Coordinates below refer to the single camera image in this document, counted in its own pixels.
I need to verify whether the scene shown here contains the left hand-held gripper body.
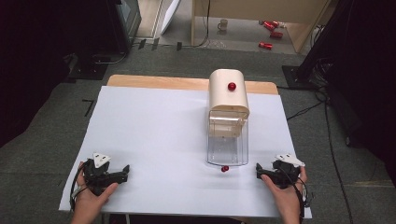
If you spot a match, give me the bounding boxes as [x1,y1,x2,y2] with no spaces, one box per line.
[82,152,124,196]

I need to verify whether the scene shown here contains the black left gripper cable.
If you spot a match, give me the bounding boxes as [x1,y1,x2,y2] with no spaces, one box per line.
[69,163,88,213]

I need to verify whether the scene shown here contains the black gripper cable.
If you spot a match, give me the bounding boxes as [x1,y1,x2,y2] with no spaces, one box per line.
[69,163,88,213]
[279,167,314,224]

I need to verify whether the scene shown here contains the black floor cable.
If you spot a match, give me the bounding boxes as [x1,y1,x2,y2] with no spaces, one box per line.
[276,55,356,224]

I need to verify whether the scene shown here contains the black stand base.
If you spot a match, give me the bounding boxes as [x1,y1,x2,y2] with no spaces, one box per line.
[281,64,316,91]
[66,54,110,81]

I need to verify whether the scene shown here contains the dark curtain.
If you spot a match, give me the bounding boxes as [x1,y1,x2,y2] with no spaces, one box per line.
[306,0,396,178]
[0,0,123,148]

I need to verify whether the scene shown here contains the cream and clear plastic dispenser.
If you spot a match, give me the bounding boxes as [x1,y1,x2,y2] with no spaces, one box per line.
[205,68,251,167]

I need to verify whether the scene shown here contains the black hanging cable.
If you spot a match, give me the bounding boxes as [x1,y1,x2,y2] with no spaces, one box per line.
[191,0,211,49]

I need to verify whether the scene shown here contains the dark monitor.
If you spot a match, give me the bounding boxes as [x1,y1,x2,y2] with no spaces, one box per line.
[106,0,143,53]

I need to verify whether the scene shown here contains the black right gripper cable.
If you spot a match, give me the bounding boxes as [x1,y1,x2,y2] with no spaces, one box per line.
[279,167,314,224]

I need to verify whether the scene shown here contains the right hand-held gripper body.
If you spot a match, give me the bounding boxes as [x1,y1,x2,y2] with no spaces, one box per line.
[262,153,306,190]

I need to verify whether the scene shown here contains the person's right hand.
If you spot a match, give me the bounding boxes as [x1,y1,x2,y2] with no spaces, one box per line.
[260,167,308,217]

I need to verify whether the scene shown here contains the light wooden shelf unit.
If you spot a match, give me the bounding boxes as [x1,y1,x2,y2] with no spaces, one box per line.
[190,0,332,54]

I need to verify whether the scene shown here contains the black floor tape corner mark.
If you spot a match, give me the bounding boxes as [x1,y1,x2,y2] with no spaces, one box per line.
[81,98,95,118]

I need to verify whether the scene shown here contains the white table sheet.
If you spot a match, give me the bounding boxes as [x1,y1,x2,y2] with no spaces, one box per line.
[58,85,313,219]

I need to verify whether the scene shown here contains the person's left hand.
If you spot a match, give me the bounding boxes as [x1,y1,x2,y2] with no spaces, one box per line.
[74,161,120,215]

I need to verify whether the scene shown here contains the white board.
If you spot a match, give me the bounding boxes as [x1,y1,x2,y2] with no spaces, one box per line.
[160,0,182,35]

